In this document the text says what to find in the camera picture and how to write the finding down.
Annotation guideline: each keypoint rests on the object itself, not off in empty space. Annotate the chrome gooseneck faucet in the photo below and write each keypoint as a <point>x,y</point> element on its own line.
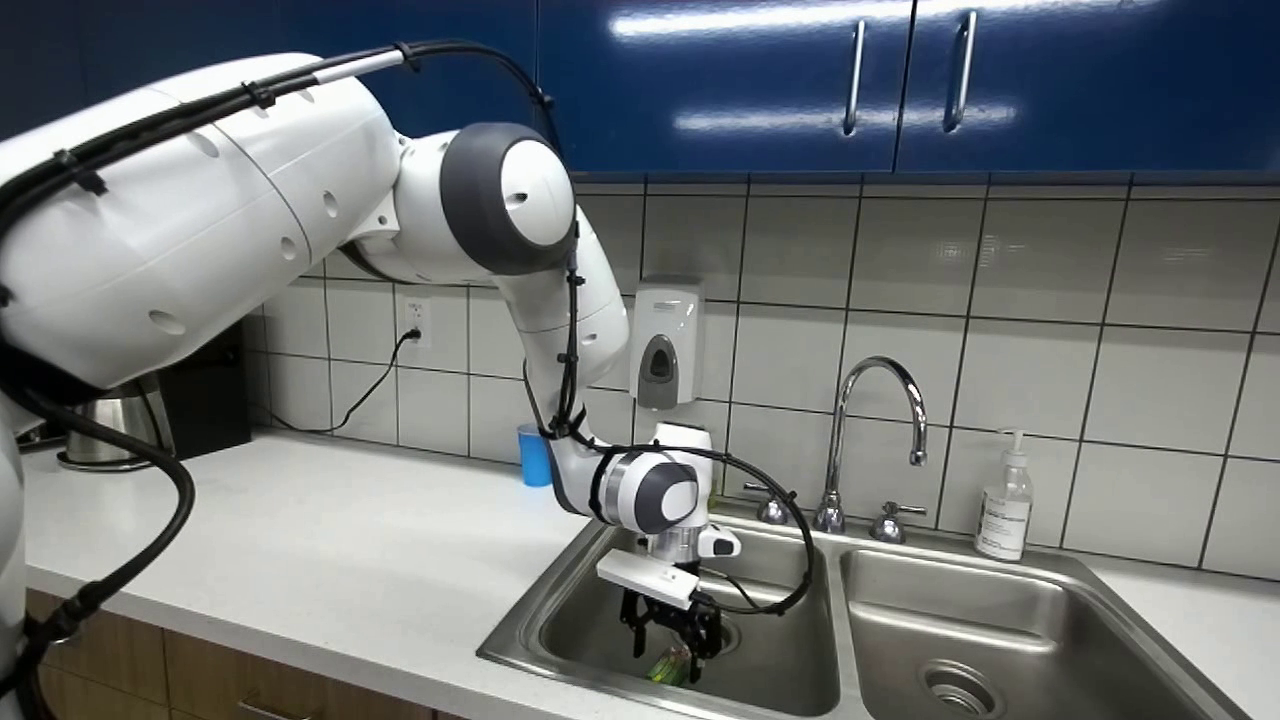
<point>831,512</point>

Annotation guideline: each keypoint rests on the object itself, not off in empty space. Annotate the clear pump soap bottle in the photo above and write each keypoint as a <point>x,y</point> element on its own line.
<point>1001,522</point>

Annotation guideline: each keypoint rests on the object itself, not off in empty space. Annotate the white wall outlet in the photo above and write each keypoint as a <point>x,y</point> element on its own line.
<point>411,315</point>

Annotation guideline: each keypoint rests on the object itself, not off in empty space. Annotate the blue glossy cabinet door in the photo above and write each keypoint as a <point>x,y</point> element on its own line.
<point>1122,80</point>
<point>746,93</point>
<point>452,21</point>
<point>134,41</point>

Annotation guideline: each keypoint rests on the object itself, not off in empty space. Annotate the white wall soap dispenser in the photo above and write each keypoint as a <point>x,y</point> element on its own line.
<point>664,334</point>

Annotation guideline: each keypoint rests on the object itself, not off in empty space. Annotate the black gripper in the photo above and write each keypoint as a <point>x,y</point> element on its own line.
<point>687,628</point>

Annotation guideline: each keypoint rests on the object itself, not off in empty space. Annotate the black coffee maker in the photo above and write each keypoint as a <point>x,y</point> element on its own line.
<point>215,403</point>

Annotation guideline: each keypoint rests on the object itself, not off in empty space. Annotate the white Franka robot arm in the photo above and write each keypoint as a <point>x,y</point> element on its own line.
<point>174,226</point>

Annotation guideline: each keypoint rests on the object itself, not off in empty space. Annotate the blue plastic cup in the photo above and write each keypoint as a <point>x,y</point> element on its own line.
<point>529,460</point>

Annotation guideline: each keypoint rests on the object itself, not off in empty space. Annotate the stainless steel double sink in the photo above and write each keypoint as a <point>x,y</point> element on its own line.
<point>773,642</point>

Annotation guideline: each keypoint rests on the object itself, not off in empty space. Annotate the steel coffee carafe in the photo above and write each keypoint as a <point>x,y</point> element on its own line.
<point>115,433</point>

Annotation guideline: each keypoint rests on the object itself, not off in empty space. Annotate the wooden base cabinet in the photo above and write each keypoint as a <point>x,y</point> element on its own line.
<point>134,666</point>

